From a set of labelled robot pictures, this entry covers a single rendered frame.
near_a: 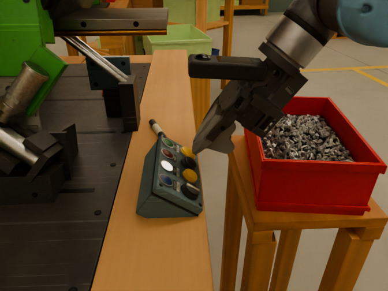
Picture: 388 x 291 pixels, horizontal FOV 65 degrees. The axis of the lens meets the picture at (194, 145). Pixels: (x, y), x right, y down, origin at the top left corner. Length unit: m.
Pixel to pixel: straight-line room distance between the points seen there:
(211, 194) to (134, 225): 1.47
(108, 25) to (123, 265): 0.41
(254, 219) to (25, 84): 0.44
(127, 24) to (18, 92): 0.23
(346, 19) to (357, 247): 0.49
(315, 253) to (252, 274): 0.99
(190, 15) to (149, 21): 2.49
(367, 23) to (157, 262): 0.34
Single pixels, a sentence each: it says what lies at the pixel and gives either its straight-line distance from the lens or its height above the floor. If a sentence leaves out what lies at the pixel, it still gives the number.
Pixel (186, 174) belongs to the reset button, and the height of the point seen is 0.94.
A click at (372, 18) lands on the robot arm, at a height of 1.17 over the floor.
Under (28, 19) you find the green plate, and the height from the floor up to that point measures 1.15.
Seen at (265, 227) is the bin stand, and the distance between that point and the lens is 0.61.
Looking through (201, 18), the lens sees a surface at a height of 0.80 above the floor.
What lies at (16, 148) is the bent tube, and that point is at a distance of 0.51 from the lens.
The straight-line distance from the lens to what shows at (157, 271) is 0.39.
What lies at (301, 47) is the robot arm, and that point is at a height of 1.12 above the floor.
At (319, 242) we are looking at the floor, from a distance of 1.74.
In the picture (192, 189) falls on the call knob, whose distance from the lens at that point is 0.44.
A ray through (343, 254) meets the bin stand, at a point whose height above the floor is 0.69.
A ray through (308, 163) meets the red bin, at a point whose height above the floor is 0.92.
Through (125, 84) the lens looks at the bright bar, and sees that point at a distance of 0.64.
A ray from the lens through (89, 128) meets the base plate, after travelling 0.72.
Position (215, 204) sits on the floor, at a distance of 1.83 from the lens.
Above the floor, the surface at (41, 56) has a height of 1.10.
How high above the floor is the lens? 1.21
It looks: 31 degrees down
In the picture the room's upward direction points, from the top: straight up
